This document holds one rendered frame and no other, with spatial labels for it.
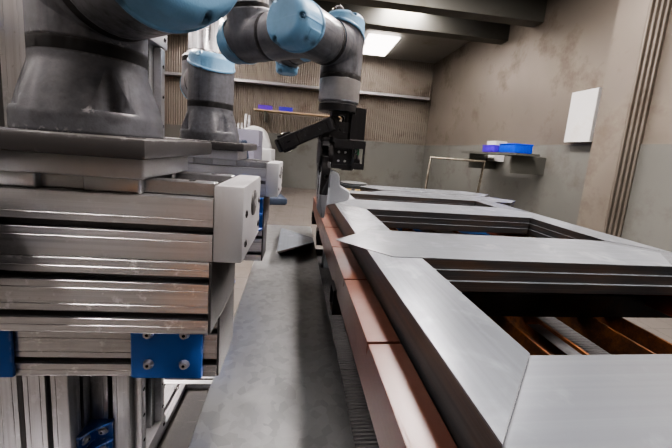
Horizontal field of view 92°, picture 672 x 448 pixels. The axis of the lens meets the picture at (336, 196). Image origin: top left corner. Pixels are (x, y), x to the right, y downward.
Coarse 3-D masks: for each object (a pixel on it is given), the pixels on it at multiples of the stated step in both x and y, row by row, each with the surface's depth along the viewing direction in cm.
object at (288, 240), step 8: (280, 232) 120; (288, 232) 121; (280, 240) 110; (288, 240) 111; (296, 240) 112; (304, 240) 112; (312, 240) 113; (280, 248) 102; (288, 248) 102; (296, 248) 107
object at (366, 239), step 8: (360, 232) 70; (368, 232) 70; (352, 240) 63; (360, 240) 64; (368, 240) 64; (376, 240) 65; (368, 248) 59; (376, 248) 59; (384, 248) 60; (392, 256) 55
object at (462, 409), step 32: (384, 224) 100; (416, 224) 101; (448, 224) 103; (480, 224) 105; (512, 224) 106; (544, 224) 101; (384, 288) 47; (480, 288) 57; (512, 288) 58; (544, 288) 59; (576, 288) 59; (608, 288) 60; (640, 288) 61; (416, 352) 34; (448, 384) 27; (448, 416) 27; (480, 416) 23
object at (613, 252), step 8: (568, 240) 78; (576, 240) 79; (584, 240) 80; (592, 248) 72; (600, 248) 73; (608, 248) 74; (616, 256) 67; (624, 256) 68; (632, 256) 68; (640, 264) 63; (648, 264) 63; (656, 264) 64; (664, 264) 64
